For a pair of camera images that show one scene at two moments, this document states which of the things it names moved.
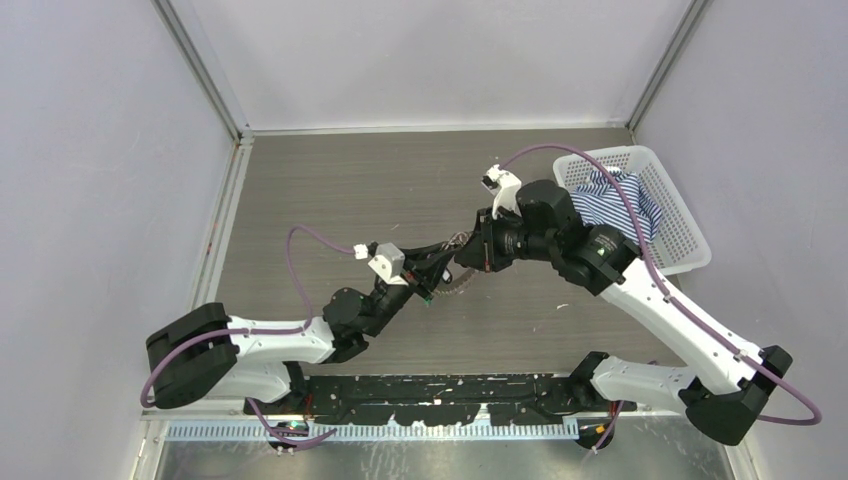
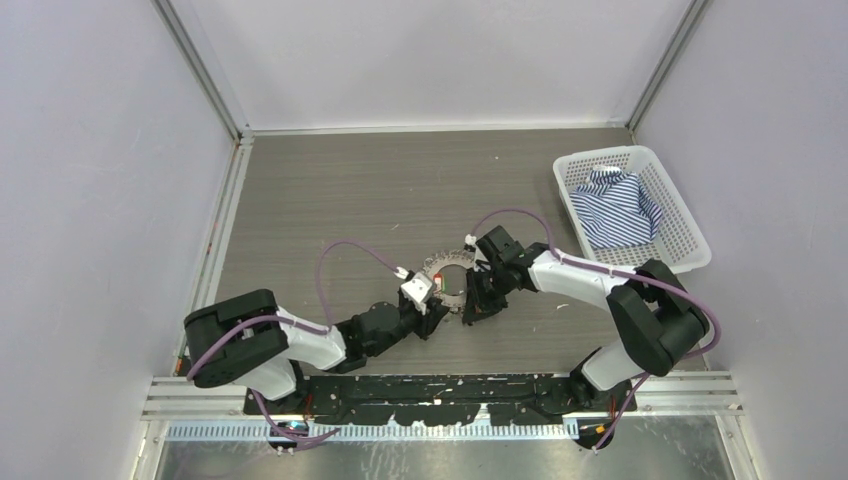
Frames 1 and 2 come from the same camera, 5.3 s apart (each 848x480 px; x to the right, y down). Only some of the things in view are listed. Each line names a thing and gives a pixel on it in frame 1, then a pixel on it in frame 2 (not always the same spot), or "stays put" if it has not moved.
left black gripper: x=424 y=268 → x=426 y=323
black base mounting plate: x=447 y=399 stays put
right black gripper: x=481 y=250 → x=479 y=305
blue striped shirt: x=601 y=203 stays put
